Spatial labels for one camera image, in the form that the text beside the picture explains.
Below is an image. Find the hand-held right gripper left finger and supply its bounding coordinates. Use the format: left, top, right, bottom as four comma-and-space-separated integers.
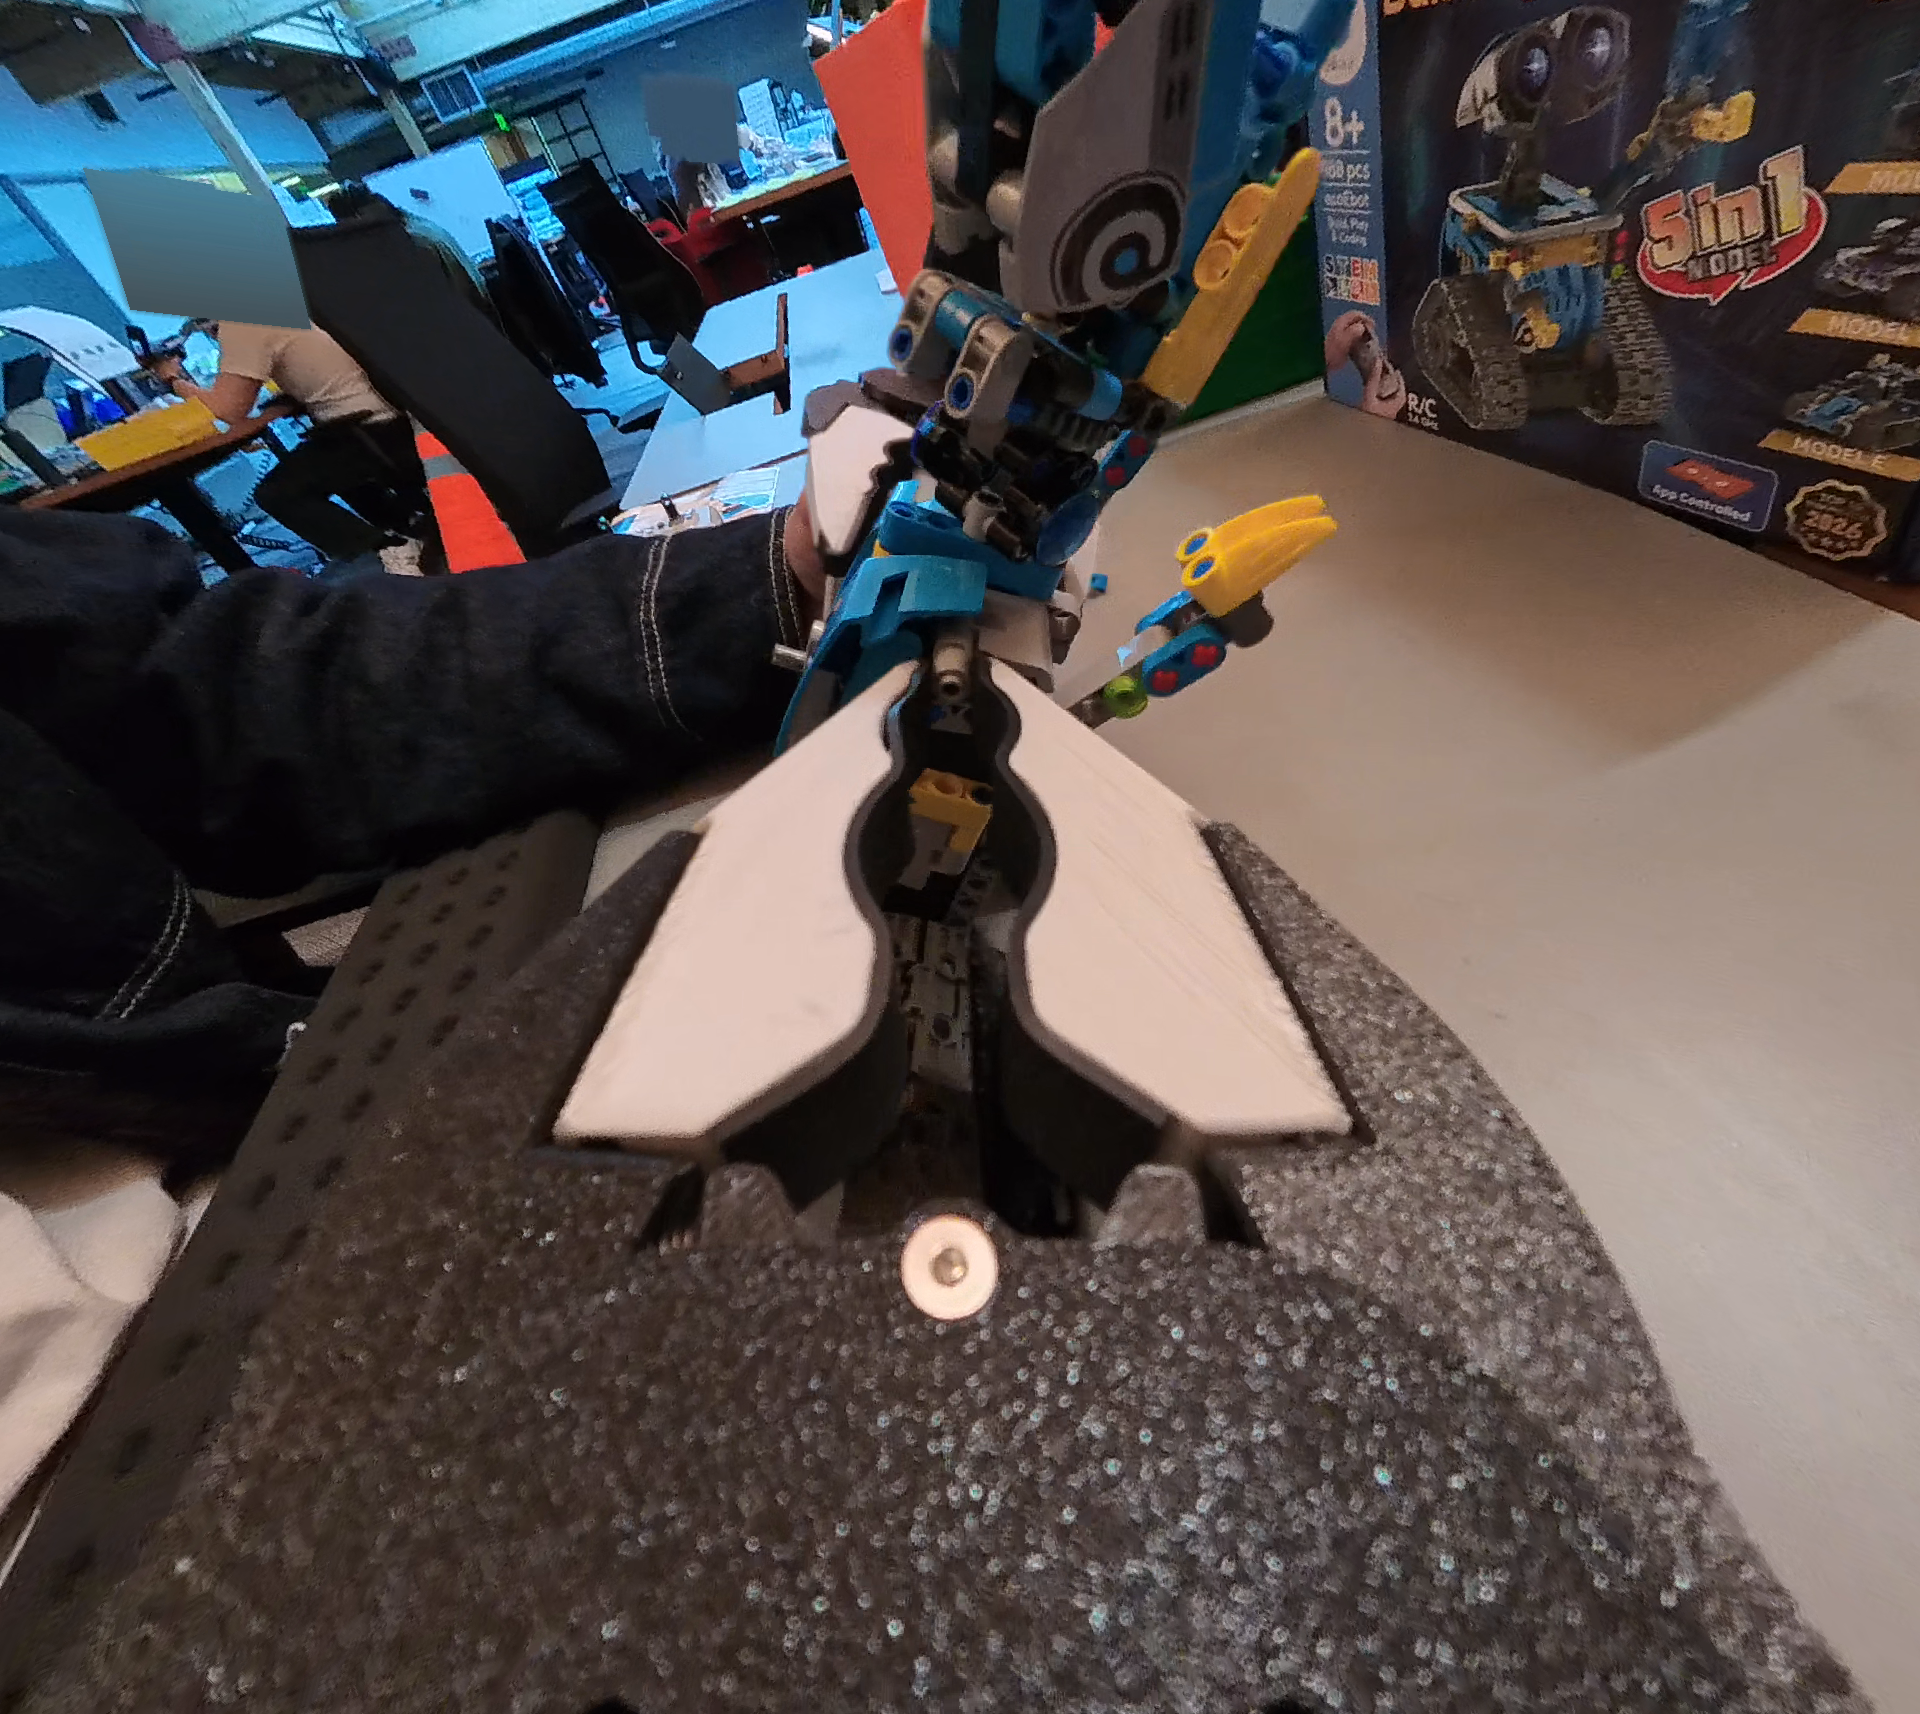
555, 679, 917, 1160

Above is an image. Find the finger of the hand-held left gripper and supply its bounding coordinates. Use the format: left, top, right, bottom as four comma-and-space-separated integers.
992, 561, 1097, 664
798, 403, 911, 583

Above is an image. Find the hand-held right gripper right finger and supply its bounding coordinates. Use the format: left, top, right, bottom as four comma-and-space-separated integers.
983, 675, 1358, 1147

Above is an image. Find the blue tracked toy robot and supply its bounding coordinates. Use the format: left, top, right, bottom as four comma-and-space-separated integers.
773, 0, 1358, 756

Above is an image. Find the person's left forearm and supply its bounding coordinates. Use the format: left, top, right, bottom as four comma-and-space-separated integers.
0, 511, 826, 891

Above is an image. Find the small clear packet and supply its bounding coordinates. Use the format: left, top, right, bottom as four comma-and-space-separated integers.
630, 478, 798, 537

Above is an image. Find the black office chair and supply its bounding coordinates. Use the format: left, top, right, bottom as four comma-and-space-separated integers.
286, 201, 617, 561
542, 161, 706, 351

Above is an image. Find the orange bag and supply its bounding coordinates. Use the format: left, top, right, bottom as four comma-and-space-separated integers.
809, 0, 937, 290

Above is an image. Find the green plastic bin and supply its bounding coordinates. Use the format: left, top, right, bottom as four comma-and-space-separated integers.
1217, 245, 1327, 412

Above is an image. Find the orange cone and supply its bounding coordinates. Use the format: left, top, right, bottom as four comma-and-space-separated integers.
416, 430, 528, 576

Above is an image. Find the black dimpled mat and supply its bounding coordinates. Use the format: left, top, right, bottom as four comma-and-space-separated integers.
0, 814, 706, 1686

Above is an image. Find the person's denim jacket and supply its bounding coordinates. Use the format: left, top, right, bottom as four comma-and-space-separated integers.
0, 710, 330, 1147

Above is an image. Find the dark toy kit box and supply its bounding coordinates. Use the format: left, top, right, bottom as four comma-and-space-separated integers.
1295, 0, 1920, 590

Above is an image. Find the person's white shirt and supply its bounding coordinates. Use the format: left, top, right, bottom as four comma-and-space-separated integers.
0, 1176, 181, 1505

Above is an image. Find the grey metal bracket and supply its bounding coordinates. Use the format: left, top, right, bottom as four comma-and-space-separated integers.
667, 290, 798, 416

